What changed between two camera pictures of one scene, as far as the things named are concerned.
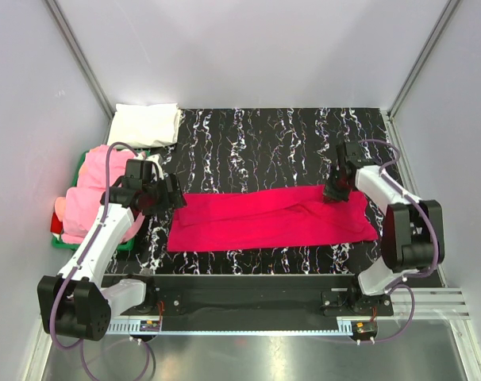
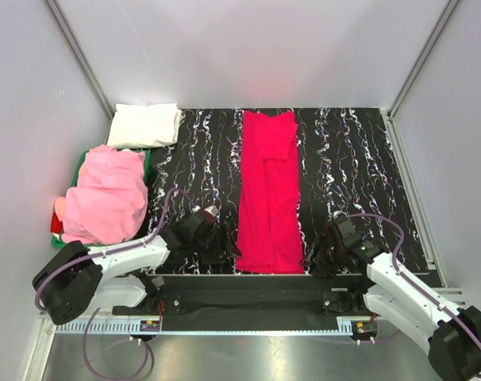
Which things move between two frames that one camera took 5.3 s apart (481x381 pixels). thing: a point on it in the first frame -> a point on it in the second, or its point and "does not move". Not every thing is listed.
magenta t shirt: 294,216 -> 271,237
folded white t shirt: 138,126 does not move
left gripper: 169,192 -> 221,244
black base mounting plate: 244,298 does not move
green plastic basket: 128,245 does not move
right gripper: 337,184 -> 321,254
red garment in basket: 56,226 does not move
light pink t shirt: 80,209 does not move
